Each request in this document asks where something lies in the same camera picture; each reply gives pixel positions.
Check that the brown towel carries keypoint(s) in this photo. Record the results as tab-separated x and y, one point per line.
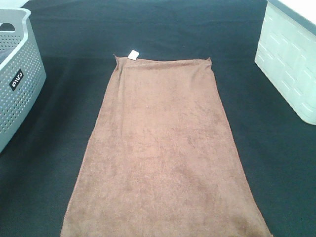
161	160

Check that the black table cloth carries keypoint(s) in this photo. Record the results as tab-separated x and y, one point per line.
78	42

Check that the white plastic storage bin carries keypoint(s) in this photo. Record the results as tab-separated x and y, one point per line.
286	53

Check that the grey perforated laundry basket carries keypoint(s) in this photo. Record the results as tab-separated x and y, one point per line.
22	73

